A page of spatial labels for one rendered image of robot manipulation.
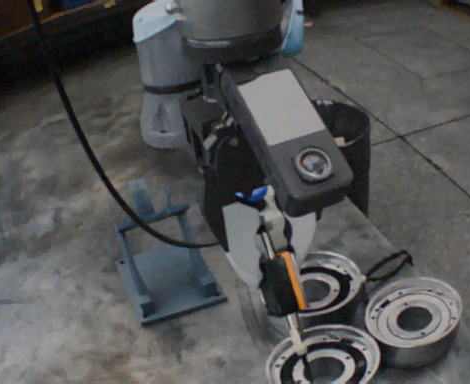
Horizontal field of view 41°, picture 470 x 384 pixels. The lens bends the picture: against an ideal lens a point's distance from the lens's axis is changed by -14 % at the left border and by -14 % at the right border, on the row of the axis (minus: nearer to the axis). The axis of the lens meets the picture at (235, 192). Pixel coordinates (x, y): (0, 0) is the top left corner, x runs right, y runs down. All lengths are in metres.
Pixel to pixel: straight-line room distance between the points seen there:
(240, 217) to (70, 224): 0.47
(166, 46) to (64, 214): 0.29
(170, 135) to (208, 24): 0.63
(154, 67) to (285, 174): 0.64
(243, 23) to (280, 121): 0.07
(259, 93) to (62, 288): 0.45
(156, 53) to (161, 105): 0.09
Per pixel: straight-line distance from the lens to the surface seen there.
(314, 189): 0.42
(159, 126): 1.08
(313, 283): 0.72
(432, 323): 0.65
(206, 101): 0.53
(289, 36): 1.01
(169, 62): 1.03
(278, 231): 0.80
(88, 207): 0.98
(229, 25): 0.45
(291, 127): 0.44
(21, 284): 0.87
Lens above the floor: 1.28
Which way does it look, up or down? 31 degrees down
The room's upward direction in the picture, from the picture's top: 10 degrees counter-clockwise
